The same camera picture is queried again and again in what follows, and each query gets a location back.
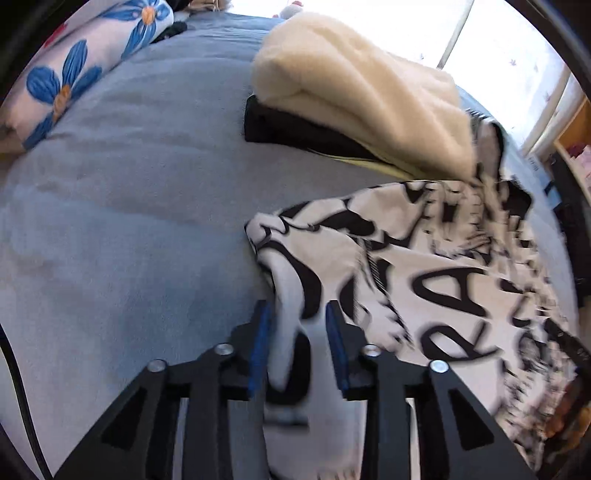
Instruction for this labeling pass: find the folded black garment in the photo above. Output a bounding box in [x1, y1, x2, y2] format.
[243, 95, 419, 178]

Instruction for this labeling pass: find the black and white printed jacket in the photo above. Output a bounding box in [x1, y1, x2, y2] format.
[244, 178, 583, 480]

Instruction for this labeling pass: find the folded cream fleece garment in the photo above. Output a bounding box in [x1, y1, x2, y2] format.
[250, 11, 479, 182]

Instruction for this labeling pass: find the white sheer curtain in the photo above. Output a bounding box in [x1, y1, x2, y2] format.
[231, 0, 575, 153]

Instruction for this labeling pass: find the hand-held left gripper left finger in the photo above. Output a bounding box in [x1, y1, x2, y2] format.
[54, 299, 279, 480]

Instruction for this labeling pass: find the wooden bookshelf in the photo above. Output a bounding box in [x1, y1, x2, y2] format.
[551, 99, 591, 190]

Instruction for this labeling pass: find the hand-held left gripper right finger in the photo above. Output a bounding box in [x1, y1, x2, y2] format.
[324, 299, 539, 480]

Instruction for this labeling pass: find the folded blue floral quilt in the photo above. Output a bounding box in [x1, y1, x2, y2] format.
[0, 0, 175, 151]

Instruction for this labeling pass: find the bed with blue sheet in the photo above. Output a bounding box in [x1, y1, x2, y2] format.
[0, 11, 578, 480]

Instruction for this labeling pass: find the pink plush toy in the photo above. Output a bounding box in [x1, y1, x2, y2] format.
[272, 0, 306, 19]

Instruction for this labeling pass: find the black cable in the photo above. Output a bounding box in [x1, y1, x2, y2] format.
[0, 323, 52, 480]

